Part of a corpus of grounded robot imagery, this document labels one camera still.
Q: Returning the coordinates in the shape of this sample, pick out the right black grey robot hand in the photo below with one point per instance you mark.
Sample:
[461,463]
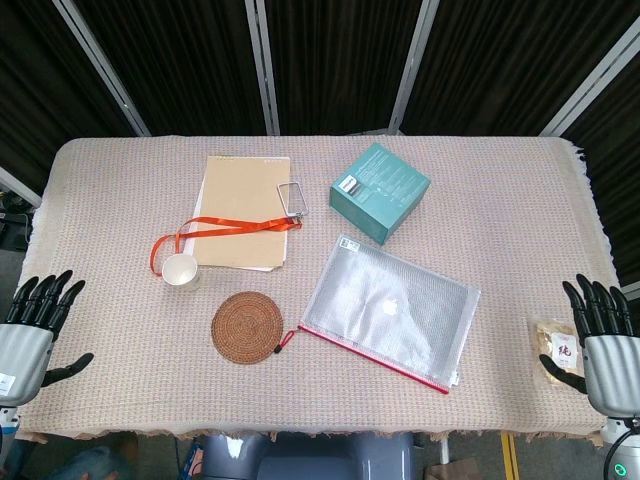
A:
[612,365]

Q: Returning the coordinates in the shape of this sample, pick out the left black grey robot hand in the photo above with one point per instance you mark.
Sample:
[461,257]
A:
[22,350]

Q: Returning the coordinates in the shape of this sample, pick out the white paper cup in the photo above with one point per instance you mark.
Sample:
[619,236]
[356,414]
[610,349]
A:
[178,270]

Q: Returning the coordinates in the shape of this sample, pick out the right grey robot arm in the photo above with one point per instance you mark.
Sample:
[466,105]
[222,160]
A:
[627,450]

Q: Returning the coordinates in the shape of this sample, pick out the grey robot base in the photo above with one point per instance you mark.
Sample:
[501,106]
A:
[310,457]

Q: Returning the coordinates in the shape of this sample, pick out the beige knitted tablecloth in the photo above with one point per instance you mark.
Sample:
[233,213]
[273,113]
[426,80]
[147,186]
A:
[125,175]

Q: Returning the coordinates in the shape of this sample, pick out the round woven brown coaster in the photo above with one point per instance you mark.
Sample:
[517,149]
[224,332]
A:
[247,327]

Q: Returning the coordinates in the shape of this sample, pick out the clear snack packet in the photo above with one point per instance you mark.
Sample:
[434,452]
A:
[555,340]

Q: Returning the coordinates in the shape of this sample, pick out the white table leg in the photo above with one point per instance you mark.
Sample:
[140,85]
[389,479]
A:
[443,452]

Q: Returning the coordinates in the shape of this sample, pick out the black curtain panel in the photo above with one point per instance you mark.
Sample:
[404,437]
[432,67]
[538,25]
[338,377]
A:
[30,100]
[510,60]
[340,60]
[620,150]
[175,60]

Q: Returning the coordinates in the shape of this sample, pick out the tan paper folder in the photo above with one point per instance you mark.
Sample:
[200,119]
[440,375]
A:
[267,270]

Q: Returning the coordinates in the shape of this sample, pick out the clear mesh zipper pouch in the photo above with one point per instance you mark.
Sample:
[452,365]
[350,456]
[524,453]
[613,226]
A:
[340,272]

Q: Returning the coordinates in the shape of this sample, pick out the teal cardboard box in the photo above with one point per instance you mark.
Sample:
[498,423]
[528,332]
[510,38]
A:
[380,195]

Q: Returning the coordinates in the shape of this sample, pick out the clear badge holder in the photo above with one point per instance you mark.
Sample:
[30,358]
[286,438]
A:
[292,197]

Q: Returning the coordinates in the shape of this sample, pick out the grey partition post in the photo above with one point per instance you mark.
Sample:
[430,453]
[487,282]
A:
[412,65]
[100,70]
[590,80]
[262,65]
[20,186]

